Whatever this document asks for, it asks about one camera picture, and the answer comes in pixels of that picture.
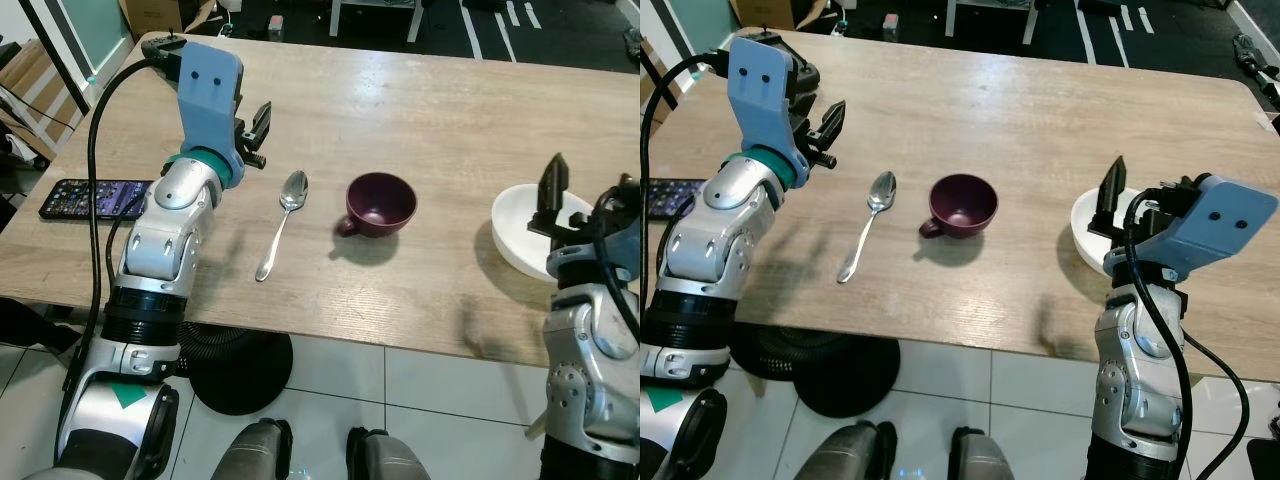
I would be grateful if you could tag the black round floor fan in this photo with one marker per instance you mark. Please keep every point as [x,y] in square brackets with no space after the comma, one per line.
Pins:
[840,375]
[240,375]

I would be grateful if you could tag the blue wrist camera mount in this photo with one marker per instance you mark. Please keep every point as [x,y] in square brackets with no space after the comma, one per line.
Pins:
[210,95]
[622,245]
[765,100]
[1210,225]

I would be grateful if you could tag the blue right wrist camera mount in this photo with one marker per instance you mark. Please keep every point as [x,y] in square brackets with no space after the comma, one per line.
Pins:
[1210,225]
[622,245]

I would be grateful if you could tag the robot left leg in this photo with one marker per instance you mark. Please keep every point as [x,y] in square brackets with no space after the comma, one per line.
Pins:
[250,455]
[845,455]

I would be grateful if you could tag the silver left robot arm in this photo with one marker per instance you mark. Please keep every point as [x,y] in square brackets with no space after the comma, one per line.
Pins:
[170,230]
[715,225]

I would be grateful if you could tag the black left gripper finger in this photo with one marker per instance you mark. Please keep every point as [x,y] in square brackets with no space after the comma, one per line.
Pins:
[832,125]
[262,122]

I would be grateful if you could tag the black mat with white lines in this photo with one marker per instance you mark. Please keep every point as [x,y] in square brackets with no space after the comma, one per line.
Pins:
[1150,40]
[560,40]

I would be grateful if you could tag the white legged stool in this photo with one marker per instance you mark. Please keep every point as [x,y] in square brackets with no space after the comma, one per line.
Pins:
[416,20]
[1031,20]

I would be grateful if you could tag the robot right leg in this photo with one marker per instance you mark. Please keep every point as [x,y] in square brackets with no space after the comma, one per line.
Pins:
[980,460]
[385,460]

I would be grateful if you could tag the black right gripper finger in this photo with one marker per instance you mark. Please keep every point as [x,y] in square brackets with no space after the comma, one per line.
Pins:
[553,195]
[1113,200]

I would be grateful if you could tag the white bowl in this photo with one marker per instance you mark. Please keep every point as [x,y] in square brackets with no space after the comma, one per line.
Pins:
[1085,240]
[515,235]

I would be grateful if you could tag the flat cardboard box stack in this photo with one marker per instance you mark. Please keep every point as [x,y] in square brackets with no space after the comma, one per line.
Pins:
[40,80]
[672,100]

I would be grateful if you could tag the robot leg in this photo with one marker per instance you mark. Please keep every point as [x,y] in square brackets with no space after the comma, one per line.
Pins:
[980,460]
[250,455]
[385,460]
[845,455]

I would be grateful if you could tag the black smartphone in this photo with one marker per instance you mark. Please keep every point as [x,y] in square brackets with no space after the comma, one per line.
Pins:
[675,198]
[85,198]

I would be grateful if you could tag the black game controller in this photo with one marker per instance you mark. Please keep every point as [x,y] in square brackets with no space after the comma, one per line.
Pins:
[158,45]
[765,37]

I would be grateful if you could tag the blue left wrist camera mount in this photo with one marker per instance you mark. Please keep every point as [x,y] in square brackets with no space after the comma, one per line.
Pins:
[765,100]
[210,95]

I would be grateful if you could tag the brown cardboard box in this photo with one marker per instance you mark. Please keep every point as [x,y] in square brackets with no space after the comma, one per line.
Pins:
[765,10]
[150,15]

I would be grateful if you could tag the silver metal spoon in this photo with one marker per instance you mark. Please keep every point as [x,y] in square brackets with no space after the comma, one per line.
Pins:
[883,190]
[295,190]

